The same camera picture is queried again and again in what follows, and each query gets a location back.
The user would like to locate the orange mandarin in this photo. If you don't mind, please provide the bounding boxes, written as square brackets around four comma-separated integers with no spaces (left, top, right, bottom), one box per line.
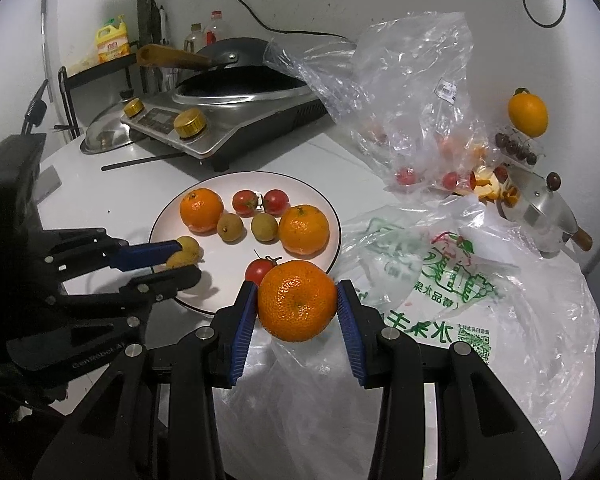
[178,188,224,234]
[258,260,337,342]
[278,205,330,256]

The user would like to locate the small red tomato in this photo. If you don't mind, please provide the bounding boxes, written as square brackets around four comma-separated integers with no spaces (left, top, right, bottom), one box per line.
[232,190,260,218]
[244,254,280,286]

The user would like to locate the large red tomato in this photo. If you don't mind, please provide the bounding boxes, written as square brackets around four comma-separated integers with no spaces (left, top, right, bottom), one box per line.
[262,188,290,217]

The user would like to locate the black chopstick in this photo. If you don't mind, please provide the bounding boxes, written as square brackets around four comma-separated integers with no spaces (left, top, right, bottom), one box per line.
[100,152,186,172]

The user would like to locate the printed white plastic bag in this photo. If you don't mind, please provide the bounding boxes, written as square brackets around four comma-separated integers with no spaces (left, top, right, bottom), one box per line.
[214,197,600,479]

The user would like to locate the white plate dark rim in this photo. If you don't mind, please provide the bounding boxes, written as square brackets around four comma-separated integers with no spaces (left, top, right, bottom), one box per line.
[149,171,341,315]

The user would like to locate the steel pot lid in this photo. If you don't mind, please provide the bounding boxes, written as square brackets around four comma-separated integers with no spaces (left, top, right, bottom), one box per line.
[80,99,145,155]

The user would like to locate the steel induction cooker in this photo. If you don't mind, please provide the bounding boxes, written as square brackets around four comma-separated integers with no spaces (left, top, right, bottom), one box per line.
[122,81,326,172]

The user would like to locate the black metal rack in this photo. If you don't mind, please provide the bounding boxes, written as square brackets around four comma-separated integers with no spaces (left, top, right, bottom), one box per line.
[57,41,142,141]

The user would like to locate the orange peel pieces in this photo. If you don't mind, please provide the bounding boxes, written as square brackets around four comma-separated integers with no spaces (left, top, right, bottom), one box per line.
[469,165,520,208]

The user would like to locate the yellow oil bottle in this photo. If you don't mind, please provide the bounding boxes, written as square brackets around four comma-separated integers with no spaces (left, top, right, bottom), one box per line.
[95,15,131,63]

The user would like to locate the clear condiment bottle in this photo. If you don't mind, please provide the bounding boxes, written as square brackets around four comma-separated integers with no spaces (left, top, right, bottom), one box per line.
[183,23,206,53]

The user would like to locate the red cap sauce bottle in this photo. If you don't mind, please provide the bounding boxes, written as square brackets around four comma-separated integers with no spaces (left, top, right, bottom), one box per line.
[204,10,230,46]

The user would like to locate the clear box of dates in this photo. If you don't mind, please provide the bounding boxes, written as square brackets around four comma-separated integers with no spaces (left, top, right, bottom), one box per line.
[494,126,545,168]

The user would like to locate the clear plastic bag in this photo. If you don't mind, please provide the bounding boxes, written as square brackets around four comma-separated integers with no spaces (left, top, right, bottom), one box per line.
[263,12,496,193]

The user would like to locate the orange on top of box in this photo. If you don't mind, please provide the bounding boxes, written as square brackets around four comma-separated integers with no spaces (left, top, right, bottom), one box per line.
[507,88,548,139]

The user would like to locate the black wok wooden handle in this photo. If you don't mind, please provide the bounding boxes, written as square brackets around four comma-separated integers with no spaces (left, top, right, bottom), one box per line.
[135,34,309,99]

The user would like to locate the black power cable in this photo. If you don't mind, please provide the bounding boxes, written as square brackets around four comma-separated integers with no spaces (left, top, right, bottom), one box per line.
[191,0,354,44]

